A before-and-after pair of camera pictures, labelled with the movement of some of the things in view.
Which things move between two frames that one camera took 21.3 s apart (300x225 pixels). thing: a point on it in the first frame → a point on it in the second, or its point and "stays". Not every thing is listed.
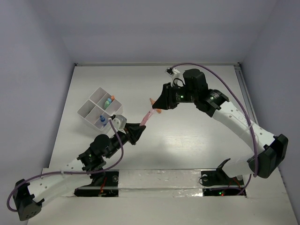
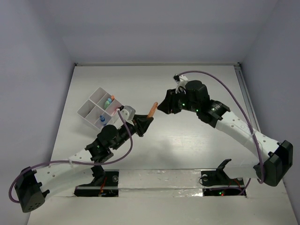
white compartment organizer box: (100, 106) stays
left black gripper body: (131, 138) → (138, 129)
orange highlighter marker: (159, 110) → (153, 109)
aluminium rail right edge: (242, 81) stays
